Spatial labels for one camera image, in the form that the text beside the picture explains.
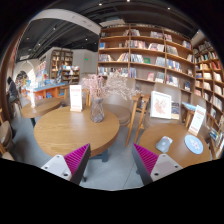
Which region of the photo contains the white sign on table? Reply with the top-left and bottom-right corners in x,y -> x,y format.
188,105 -> 206,135
70,85 -> 82,112

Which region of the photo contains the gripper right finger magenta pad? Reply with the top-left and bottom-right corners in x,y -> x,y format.
132,144 -> 182,185

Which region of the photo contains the orange blue display counter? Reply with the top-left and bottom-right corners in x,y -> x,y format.
21,83 -> 65,100

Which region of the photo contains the seated person in dark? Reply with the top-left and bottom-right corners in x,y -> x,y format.
7,77 -> 18,109

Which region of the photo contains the wooden chair left edge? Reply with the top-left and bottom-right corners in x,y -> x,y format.
0,108 -> 16,162

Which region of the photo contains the pink dried flower bouquet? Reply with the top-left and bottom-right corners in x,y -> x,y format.
81,72 -> 139,100

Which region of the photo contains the round wooden table left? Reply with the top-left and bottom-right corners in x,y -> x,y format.
21,98 -> 62,126

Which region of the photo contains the dark display book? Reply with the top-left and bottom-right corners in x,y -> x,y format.
171,102 -> 180,120

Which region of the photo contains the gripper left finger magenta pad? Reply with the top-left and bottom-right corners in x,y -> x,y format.
42,144 -> 91,185

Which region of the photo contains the round wooden table centre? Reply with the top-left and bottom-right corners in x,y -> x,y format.
34,106 -> 119,157

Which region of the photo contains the round blue mouse pad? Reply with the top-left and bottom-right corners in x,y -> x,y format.
184,135 -> 203,155

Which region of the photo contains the round wooden table right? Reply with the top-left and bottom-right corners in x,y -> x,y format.
139,124 -> 211,168

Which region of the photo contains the wooden chair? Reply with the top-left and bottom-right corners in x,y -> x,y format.
125,93 -> 152,148

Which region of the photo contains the large wooden bookshelf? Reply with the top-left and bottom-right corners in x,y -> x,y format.
97,24 -> 195,93

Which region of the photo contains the white sign on right table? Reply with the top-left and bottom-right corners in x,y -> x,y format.
188,105 -> 206,135

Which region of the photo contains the distant wooden bookshelf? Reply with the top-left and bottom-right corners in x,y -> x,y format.
50,50 -> 80,84

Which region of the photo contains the wooden bookshelf right wall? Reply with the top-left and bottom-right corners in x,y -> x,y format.
192,38 -> 224,159

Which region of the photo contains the glass vase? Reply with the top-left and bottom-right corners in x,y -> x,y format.
90,98 -> 104,123

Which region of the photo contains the white display book red print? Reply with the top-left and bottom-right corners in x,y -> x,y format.
150,91 -> 171,119

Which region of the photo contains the round wooden table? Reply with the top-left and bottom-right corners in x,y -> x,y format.
21,98 -> 62,126
139,124 -> 211,168
34,106 -> 119,157

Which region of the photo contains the white sign on centre table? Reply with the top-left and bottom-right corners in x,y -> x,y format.
70,85 -> 82,112

